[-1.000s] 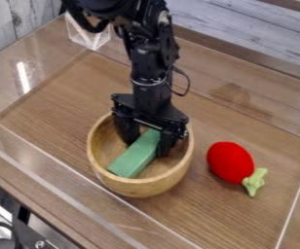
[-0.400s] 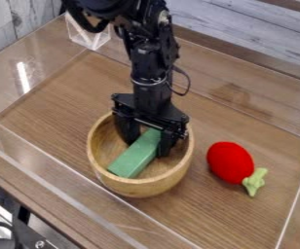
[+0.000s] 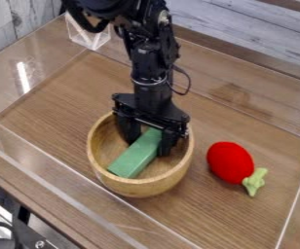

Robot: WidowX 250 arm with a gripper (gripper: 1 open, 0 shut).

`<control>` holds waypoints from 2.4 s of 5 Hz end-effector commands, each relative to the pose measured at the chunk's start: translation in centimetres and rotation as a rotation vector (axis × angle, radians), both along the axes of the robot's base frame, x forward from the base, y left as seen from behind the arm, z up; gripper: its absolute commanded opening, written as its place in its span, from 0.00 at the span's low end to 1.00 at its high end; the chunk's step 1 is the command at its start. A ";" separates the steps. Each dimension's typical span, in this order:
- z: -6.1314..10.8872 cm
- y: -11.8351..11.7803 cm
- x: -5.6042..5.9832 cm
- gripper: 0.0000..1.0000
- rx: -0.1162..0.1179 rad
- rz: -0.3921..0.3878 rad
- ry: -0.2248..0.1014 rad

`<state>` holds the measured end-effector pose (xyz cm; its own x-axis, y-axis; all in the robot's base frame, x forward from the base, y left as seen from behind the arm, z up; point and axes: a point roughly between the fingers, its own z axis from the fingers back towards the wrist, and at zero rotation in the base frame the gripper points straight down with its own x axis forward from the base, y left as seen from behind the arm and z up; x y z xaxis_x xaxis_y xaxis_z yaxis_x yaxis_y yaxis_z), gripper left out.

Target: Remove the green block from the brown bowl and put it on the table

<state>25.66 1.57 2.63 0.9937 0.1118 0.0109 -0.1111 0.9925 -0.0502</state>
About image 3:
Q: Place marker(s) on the brown wooden bowl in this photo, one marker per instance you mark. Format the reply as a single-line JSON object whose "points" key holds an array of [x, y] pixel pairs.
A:
{"points": [[162, 173]]}

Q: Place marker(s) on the green rectangular block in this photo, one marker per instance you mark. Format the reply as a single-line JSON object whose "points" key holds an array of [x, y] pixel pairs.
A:
{"points": [[137, 155]]}

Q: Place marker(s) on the red plush strawberry toy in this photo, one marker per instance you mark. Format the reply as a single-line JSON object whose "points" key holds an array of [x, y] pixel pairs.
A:
{"points": [[231, 164]]}

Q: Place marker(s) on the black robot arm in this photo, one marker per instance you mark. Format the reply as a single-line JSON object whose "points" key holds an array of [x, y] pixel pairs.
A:
{"points": [[143, 24]]}

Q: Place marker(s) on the black table clamp mount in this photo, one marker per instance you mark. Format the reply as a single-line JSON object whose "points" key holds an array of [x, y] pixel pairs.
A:
{"points": [[17, 235]]}

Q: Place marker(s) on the clear acrylic corner bracket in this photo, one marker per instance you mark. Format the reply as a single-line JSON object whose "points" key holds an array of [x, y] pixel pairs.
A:
{"points": [[89, 40]]}

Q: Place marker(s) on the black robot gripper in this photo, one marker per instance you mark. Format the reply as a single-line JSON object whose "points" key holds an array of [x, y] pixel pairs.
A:
{"points": [[148, 106]]}

